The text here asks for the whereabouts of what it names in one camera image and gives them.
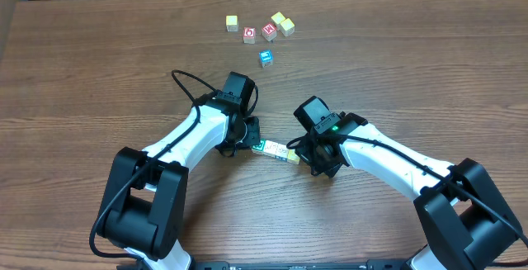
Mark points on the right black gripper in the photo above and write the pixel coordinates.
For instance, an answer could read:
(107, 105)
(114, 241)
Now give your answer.
(304, 150)

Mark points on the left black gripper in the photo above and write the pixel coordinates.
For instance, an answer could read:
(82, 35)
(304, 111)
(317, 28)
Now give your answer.
(252, 136)

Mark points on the green letter block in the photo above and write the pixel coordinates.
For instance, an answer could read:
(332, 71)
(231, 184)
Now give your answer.
(259, 148)

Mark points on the yellow block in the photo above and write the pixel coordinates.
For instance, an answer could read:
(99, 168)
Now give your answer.
(277, 19)
(292, 157)
(287, 27)
(231, 22)

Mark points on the plain white wooden block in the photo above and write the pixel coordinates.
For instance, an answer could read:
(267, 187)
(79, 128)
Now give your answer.
(270, 148)

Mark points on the white blue picture block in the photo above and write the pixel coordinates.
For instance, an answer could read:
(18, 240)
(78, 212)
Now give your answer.
(282, 152)

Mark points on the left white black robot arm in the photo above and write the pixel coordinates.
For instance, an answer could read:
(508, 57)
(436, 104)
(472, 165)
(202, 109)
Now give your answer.
(142, 207)

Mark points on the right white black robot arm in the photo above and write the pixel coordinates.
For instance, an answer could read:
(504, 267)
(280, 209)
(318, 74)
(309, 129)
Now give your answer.
(466, 220)

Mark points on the red block with circle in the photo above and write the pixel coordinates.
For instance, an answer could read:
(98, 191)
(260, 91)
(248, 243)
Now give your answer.
(249, 35)

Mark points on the red block letter E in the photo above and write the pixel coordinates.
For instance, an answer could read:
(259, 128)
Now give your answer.
(269, 32)

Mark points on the yellow block behind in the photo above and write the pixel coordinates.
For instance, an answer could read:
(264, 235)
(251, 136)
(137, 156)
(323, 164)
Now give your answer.
(277, 19)

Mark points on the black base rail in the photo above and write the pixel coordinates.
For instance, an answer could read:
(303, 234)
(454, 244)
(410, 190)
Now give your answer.
(372, 264)

